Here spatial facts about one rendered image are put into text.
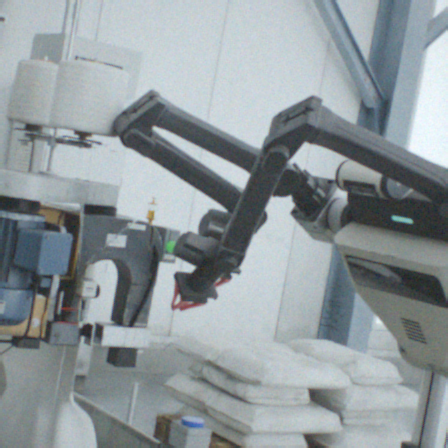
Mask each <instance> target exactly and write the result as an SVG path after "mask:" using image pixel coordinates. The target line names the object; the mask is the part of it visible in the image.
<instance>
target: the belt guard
mask: <svg viewBox="0 0 448 448"><path fill-rule="evenodd" d="M62 177H63V176H61V177H54V176H49V175H44V174H40V173H35V172H28V171H21V170H14V169H7V168H0V195H4V196H10V197H16V198H22V199H28V200H35V201H43V202H55V203H71V204H89V205H105V206H112V207H115V206H117V204H118V198H119V192H120V186H119V185H114V184H109V183H103V182H97V181H91V180H90V181H85V180H84V179H80V180H79V179H75V178H70V177H66V178H62ZM68 178H70V179H68Z"/></svg>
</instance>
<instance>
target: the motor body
mask: <svg viewBox="0 0 448 448"><path fill-rule="evenodd" d="M45 220H46V217H45V216H44V215H41V214H37V213H31V212H23V211H10V210H7V209H4V208H0V326H17V325H20V324H22V323H24V321H25V320H26V319H27V318H28V316H29V313H30V307H31V302H32V297H33V288H32V287H29V281H30V275H33V273H32V272H31V271H27V270H24V269H20V268H17V267H15V266H14V257H15V251H16V245H17V239H18V233H19V230H20V229H21V228H33V229H44V228H45V225H44V224H43V223H45Z"/></svg>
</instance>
